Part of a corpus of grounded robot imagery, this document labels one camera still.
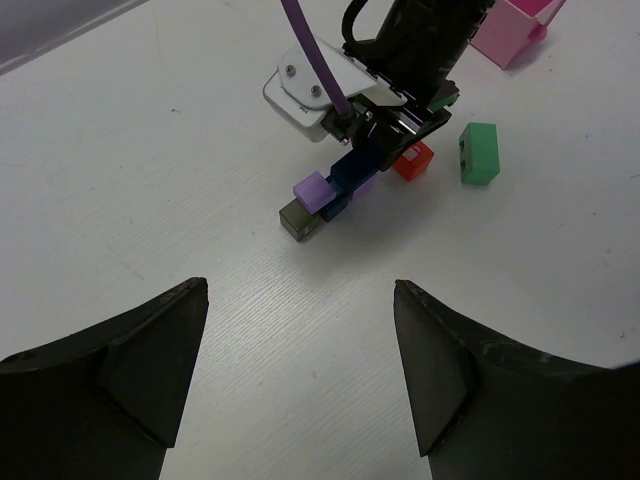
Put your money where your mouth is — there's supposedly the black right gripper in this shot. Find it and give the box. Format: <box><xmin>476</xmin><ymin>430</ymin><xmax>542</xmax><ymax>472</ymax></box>
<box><xmin>322</xmin><ymin>1</ymin><xmax>494</xmax><ymax>172</ymax></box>

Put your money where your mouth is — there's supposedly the pink plastic bin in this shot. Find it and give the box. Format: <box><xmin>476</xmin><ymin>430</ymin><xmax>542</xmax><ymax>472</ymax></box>
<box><xmin>471</xmin><ymin>0</ymin><xmax>565</xmax><ymax>70</ymax></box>

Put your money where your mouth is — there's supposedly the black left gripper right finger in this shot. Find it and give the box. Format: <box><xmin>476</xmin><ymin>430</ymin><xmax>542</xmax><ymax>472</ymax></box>
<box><xmin>393</xmin><ymin>280</ymin><xmax>639</xmax><ymax>479</ymax></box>

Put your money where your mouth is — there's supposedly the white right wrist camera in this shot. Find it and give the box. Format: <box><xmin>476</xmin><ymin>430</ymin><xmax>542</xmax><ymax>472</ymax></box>
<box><xmin>262</xmin><ymin>38</ymin><xmax>407</xmax><ymax>143</ymax></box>

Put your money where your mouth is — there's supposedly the olive wooden cube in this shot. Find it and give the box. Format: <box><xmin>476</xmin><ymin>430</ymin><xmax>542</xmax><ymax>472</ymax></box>
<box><xmin>279</xmin><ymin>199</ymin><xmax>322</xmax><ymax>242</ymax></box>

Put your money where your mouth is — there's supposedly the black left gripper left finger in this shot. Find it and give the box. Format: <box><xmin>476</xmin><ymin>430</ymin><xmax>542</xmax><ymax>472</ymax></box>
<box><xmin>1</xmin><ymin>277</ymin><xmax>209</xmax><ymax>479</ymax></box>

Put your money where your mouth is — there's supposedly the purple wooden cube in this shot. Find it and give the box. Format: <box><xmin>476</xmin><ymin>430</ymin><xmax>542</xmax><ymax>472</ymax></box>
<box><xmin>350</xmin><ymin>176</ymin><xmax>376</xmax><ymax>202</ymax></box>
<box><xmin>293</xmin><ymin>171</ymin><xmax>336</xmax><ymax>214</ymax></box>

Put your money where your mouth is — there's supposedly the red wooden cube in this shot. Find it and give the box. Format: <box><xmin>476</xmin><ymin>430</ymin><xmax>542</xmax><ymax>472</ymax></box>
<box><xmin>393</xmin><ymin>141</ymin><xmax>435</xmax><ymax>182</ymax></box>

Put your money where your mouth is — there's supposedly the small dark blue cube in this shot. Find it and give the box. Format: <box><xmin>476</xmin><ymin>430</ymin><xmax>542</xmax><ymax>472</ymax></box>
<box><xmin>319</xmin><ymin>180</ymin><xmax>350</xmax><ymax>222</ymax></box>

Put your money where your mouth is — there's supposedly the green wooden block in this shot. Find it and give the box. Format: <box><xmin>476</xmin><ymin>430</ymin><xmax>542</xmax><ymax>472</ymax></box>
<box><xmin>459</xmin><ymin>122</ymin><xmax>500</xmax><ymax>186</ymax></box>

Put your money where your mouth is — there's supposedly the long dark blue block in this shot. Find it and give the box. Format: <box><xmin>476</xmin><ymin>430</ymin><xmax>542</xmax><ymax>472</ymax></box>
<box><xmin>330</xmin><ymin>146</ymin><xmax>383</xmax><ymax>193</ymax></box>

